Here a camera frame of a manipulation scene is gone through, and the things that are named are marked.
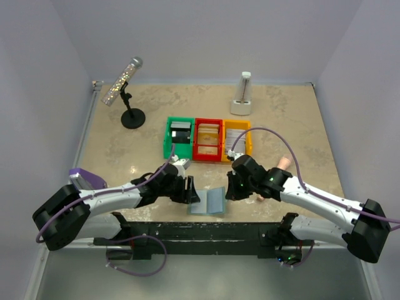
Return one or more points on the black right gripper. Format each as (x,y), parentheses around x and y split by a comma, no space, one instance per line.
(232,194)

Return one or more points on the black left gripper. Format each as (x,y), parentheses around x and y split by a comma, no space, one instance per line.
(186,196)

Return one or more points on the teal leather card holder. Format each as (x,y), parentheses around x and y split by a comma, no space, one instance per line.
(212,202)

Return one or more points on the black VIP card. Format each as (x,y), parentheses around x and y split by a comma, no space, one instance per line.
(181,137)

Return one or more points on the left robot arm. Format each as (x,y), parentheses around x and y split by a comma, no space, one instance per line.
(72,213)

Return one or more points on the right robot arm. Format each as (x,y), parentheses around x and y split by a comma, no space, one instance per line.
(360,227)

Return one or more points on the silver cards stack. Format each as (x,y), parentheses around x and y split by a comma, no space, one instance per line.
(231,136)

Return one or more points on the red plastic bin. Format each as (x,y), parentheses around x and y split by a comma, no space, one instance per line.
(202,157)

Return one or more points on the pink microphone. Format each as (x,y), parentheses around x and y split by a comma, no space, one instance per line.
(284,162)

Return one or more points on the green plastic bin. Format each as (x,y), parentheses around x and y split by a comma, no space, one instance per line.
(181,150)

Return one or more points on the yellow plastic bin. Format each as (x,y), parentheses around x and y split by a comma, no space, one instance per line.
(237,124)

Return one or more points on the white metronome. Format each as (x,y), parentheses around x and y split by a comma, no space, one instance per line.
(241,103)

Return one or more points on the black microphone stand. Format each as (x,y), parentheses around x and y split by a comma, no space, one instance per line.
(132,118)

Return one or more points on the glitter silver microphone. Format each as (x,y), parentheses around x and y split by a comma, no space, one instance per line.
(129,71)

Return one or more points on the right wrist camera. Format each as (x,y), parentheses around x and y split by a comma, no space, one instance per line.
(233,155)

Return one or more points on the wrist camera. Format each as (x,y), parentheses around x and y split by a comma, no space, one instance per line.
(233,155)
(183,163)

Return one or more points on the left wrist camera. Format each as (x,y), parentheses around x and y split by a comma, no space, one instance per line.
(183,163)

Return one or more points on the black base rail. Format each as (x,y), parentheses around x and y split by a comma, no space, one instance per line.
(265,240)

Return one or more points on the purple bracket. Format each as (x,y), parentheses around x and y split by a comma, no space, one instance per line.
(85,180)

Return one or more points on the aluminium frame rail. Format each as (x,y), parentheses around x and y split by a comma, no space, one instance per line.
(36,276)

